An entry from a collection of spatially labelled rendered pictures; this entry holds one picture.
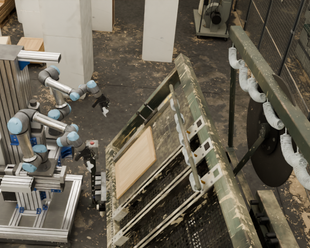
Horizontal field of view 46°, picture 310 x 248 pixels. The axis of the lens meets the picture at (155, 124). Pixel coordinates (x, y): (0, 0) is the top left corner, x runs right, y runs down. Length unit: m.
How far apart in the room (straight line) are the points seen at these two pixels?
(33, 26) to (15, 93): 4.43
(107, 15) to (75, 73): 2.66
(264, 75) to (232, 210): 1.04
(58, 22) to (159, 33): 2.18
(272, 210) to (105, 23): 6.59
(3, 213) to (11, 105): 1.42
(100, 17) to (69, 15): 2.88
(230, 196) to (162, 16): 5.09
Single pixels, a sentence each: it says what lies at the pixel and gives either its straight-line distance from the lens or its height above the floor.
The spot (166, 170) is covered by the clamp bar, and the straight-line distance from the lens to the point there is 2.76.
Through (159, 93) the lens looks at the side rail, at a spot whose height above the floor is 1.54.
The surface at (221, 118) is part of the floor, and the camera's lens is 5.86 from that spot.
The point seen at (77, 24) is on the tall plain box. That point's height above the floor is 1.29.
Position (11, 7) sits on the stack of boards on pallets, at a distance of 9.04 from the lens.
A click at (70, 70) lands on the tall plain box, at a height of 0.54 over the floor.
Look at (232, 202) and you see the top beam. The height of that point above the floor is 1.92.
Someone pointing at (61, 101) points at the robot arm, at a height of 1.33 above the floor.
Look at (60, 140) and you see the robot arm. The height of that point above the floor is 1.57.
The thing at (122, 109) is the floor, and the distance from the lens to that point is 5.80.
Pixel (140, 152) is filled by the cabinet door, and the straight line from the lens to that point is 3.26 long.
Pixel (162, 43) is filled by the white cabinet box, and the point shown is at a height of 0.39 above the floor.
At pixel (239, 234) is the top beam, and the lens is 1.95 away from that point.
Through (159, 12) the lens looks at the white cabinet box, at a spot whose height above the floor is 0.98.
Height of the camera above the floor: 3.44
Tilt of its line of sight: 38 degrees down
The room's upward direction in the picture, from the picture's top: 5 degrees clockwise
